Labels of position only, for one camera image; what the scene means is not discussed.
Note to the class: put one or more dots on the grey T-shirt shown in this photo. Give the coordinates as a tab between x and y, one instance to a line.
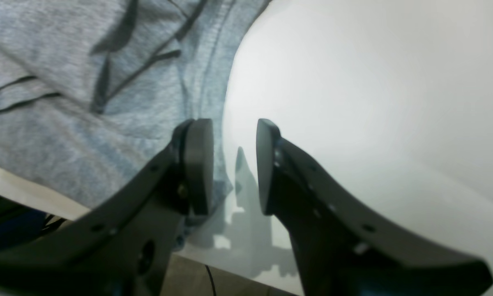
90	90

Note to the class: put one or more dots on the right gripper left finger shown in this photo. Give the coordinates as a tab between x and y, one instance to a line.
122	247

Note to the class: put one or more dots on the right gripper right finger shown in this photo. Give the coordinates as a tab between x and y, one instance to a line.
344	248

